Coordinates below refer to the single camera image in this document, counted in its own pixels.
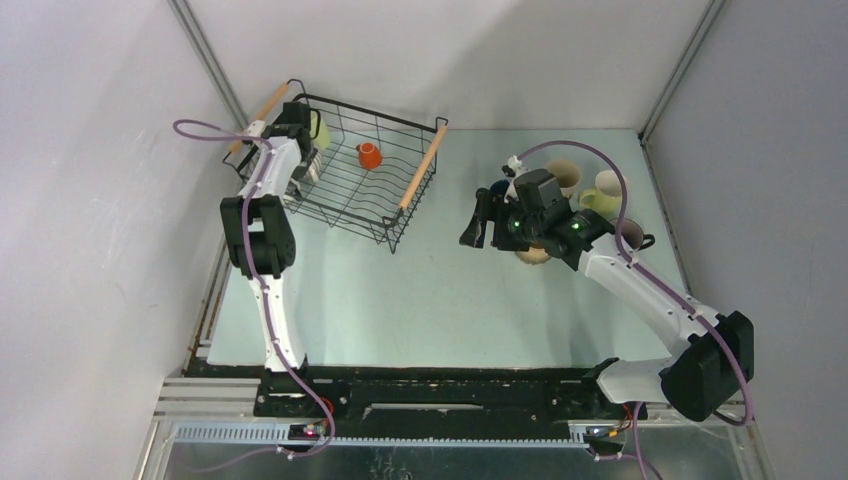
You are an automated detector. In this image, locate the right wooden rack handle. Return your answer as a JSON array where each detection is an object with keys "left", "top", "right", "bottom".
[{"left": 398, "top": 124, "right": 449, "bottom": 210}]

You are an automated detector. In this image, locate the dark blue mug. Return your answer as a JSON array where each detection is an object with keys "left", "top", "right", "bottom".
[{"left": 475, "top": 179, "right": 511, "bottom": 200}]

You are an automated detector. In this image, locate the pale yellow mug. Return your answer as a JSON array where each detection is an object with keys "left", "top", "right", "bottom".
[{"left": 578, "top": 170, "right": 623, "bottom": 219}]

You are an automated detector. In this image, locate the floral painted ceramic mug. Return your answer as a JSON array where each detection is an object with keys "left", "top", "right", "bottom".
[{"left": 544, "top": 159, "right": 582, "bottom": 199}]

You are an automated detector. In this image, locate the wooden rack handle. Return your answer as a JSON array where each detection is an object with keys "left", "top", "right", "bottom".
[
  {"left": 228, "top": 82, "right": 289, "bottom": 155},
  {"left": 398, "top": 124, "right": 449, "bottom": 210}
]

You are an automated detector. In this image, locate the black wire dish rack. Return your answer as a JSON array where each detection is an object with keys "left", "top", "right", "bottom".
[{"left": 222, "top": 79, "right": 450, "bottom": 254}]

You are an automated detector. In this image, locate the white ribbed mug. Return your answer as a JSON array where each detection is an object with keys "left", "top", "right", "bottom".
[{"left": 283, "top": 181, "right": 303, "bottom": 202}]

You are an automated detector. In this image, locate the grey striped mug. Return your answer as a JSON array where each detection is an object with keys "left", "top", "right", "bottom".
[{"left": 306, "top": 150, "right": 323, "bottom": 184}]

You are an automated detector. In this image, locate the cream speckled mug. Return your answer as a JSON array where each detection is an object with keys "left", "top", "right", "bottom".
[{"left": 515, "top": 247, "right": 551, "bottom": 266}]

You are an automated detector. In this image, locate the grey cable duct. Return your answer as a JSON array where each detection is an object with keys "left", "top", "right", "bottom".
[{"left": 173, "top": 423, "right": 591, "bottom": 449}]

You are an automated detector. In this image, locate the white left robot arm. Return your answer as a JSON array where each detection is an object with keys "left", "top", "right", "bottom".
[{"left": 219, "top": 102, "right": 317, "bottom": 417}]

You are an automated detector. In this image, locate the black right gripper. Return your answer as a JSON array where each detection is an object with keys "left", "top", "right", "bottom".
[{"left": 459, "top": 193, "right": 544, "bottom": 254}]

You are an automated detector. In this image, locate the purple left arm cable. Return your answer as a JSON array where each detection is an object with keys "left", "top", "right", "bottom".
[{"left": 173, "top": 119, "right": 336, "bottom": 474}]

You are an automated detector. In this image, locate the light green cup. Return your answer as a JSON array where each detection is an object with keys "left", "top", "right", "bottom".
[{"left": 310, "top": 111, "right": 331, "bottom": 150}]

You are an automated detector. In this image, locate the lilac mug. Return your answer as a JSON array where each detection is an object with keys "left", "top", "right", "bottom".
[{"left": 613, "top": 218, "right": 656, "bottom": 251}]

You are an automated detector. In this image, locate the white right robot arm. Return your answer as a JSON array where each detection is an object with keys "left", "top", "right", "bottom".
[{"left": 459, "top": 168, "right": 754, "bottom": 421}]

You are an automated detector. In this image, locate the orange cup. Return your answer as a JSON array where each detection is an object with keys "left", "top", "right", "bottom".
[{"left": 356, "top": 142, "right": 383, "bottom": 170}]

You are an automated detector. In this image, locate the left wooden rack handle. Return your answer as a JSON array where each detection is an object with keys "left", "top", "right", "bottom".
[{"left": 228, "top": 82, "right": 289, "bottom": 155}]

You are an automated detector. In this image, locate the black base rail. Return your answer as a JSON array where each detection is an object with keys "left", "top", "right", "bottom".
[{"left": 252, "top": 364, "right": 723, "bottom": 440}]

